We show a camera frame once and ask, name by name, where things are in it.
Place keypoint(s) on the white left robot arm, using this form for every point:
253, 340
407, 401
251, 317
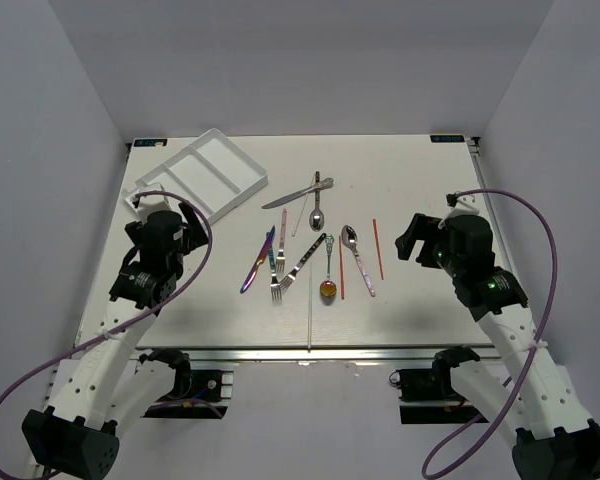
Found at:
80, 430

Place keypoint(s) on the orange chopstick left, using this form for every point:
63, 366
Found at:
341, 267

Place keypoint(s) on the silver ornate butter knife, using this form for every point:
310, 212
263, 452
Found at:
324, 184

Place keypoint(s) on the iridescent rainbow knife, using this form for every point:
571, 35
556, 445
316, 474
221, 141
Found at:
262, 255

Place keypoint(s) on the orange chopstick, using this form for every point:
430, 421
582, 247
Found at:
341, 267
378, 247

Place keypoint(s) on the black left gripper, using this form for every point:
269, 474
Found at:
193, 235

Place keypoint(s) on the iridescent gold spoon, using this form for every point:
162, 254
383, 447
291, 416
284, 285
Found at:
328, 288

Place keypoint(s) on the white compartment utensil tray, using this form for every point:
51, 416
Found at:
211, 172

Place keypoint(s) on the silver spoon dark handle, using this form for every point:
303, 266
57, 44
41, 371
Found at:
316, 220

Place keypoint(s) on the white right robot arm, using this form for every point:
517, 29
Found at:
550, 433

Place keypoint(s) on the green handle fork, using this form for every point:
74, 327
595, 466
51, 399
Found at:
275, 288

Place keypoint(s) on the blue label sticker right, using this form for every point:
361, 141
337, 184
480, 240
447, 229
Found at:
446, 138

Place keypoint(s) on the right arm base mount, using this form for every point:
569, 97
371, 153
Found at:
425, 394

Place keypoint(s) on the orange chopstick right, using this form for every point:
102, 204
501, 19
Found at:
378, 247

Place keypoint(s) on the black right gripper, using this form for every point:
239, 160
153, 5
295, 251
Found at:
422, 228

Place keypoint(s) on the blue label sticker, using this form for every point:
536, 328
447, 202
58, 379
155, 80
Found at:
149, 142
446, 138

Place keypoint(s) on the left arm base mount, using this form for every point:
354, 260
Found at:
196, 392

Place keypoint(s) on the dark handle fork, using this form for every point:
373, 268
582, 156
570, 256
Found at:
288, 279

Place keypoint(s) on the silver spoon pink handle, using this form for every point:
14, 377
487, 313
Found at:
350, 241

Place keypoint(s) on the pink handle fork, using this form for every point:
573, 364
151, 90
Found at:
280, 258

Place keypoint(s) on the blue label sticker left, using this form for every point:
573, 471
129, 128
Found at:
149, 142

